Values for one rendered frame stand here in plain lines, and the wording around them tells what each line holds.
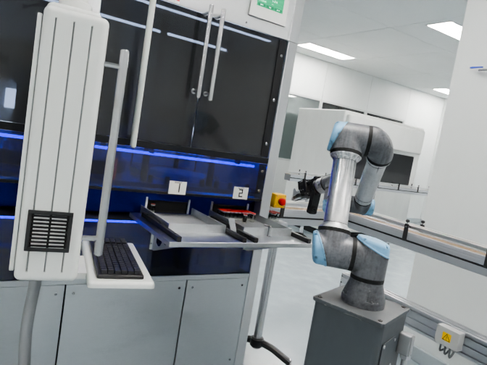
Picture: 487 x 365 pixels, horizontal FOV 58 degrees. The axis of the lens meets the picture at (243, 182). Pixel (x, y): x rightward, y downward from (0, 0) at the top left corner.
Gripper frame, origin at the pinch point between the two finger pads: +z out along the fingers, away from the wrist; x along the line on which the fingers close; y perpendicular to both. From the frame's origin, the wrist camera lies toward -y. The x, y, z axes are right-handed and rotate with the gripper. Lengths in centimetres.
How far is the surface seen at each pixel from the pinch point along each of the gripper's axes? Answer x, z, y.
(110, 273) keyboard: 101, -31, -36
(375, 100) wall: -553, 366, 331
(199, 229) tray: 59, -8, -18
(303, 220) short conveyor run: -27.5, 26.0, -4.3
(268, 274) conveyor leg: -12, 44, -33
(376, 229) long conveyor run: -64, 4, -12
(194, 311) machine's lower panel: 41, 36, -50
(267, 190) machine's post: 9.5, 9.0, 6.6
